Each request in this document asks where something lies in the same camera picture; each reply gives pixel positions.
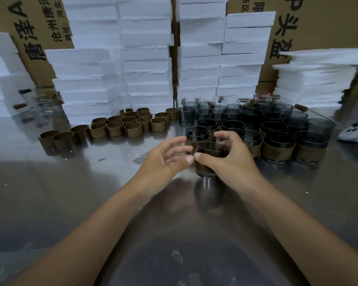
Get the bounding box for person's right hand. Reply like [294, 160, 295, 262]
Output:
[194, 131, 268, 194]

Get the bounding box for person's left hand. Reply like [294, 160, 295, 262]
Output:
[134, 136, 195, 197]

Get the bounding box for smoky transparent plastic cup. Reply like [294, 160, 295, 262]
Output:
[196, 118, 218, 131]
[195, 142, 230, 179]
[220, 120, 246, 134]
[262, 132, 296, 164]
[238, 130, 263, 158]
[185, 126, 210, 154]
[260, 121, 288, 136]
[294, 131, 327, 164]

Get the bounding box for group of brown sleeve rings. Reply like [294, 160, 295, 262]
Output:
[39, 107, 179, 150]

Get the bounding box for cluster of transparent plastic cups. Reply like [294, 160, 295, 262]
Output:
[174, 92, 337, 146]

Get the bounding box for bunch of clear plastic cups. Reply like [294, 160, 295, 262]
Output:
[29, 93, 63, 115]

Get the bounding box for person's right forearm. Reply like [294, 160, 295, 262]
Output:
[241, 181, 358, 286]

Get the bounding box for person's left forearm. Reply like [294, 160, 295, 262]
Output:
[10, 181, 156, 286]

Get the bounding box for tall stack white foam blocks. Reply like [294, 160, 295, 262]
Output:
[45, 0, 174, 125]

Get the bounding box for stepped stack white foam blocks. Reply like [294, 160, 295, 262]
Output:
[176, 0, 276, 100]

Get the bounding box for stack of thin foam sheets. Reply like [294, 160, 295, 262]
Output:
[273, 48, 358, 109]

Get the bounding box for large printed cardboard box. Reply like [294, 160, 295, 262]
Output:
[226, 0, 358, 82]

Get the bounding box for stack of white foam blocks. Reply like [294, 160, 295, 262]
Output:
[0, 31, 36, 118]

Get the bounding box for brown-handled metal rod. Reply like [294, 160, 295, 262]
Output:
[294, 104, 348, 128]

